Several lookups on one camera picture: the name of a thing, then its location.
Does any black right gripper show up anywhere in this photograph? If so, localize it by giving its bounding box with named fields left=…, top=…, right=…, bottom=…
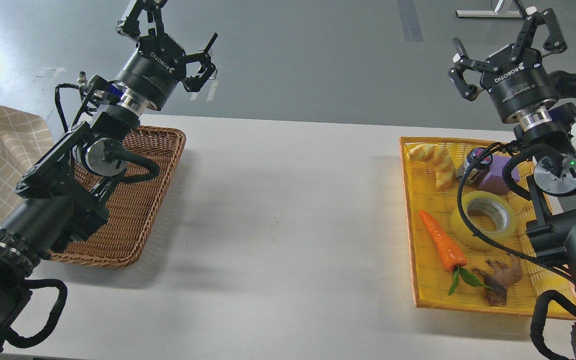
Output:
left=448, top=7, right=568, bottom=124

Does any orange toy carrot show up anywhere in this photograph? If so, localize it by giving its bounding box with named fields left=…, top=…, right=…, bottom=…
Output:
left=418, top=210, right=486, bottom=296

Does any toy croissant bread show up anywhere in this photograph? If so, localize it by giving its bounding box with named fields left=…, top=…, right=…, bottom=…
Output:
left=407, top=143, right=457, bottom=191

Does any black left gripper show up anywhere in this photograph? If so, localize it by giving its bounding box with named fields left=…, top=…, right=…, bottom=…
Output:
left=114, top=0, right=218, bottom=112

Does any brown wicker basket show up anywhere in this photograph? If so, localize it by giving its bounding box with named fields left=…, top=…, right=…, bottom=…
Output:
left=50, top=125, right=186, bottom=268

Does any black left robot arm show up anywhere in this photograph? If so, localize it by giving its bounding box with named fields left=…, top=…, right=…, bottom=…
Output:
left=0, top=0, right=218, bottom=353

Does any white metal stand base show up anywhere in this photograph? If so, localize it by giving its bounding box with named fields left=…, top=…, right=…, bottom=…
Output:
left=454, top=0, right=527, bottom=19

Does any yellow tape roll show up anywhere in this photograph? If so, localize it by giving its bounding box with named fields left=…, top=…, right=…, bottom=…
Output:
left=449, top=190, right=519, bottom=251

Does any purple block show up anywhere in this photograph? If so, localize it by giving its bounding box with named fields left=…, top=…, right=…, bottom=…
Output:
left=477, top=154, right=511, bottom=197

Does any small dark lid jar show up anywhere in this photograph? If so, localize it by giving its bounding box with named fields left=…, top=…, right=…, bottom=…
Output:
left=455, top=147, right=493, bottom=186

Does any brown ginger root toy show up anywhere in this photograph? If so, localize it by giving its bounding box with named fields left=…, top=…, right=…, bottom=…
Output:
left=471, top=253, right=523, bottom=307

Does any yellow plastic tray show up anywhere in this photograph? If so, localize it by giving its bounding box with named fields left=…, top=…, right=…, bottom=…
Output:
left=399, top=136, right=576, bottom=321

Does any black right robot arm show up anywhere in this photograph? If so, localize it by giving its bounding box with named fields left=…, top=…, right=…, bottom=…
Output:
left=449, top=0, right=576, bottom=360

